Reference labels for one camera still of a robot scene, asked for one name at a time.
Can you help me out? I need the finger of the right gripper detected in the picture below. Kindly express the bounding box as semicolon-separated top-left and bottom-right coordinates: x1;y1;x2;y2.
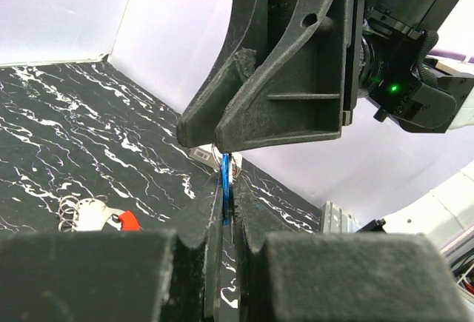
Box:
176;0;268;148

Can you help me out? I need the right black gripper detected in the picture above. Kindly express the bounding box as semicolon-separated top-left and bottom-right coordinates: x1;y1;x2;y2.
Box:
216;0;374;152

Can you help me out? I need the white and red keyring holder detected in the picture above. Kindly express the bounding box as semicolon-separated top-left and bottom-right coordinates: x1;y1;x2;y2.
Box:
57;195;141;232

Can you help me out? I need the small white cardboard box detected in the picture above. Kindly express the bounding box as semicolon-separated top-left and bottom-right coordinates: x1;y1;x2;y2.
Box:
189;145;216;169

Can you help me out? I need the blue key tag with key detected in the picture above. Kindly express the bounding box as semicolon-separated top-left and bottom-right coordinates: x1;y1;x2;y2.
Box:
221;153;233;226

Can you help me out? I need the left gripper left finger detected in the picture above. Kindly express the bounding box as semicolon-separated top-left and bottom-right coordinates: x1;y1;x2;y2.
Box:
1;175;222;321

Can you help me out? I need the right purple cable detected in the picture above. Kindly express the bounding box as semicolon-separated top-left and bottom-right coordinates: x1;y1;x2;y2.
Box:
429;48;474;62

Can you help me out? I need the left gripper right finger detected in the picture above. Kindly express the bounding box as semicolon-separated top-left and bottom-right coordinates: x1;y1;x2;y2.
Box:
233;180;469;321

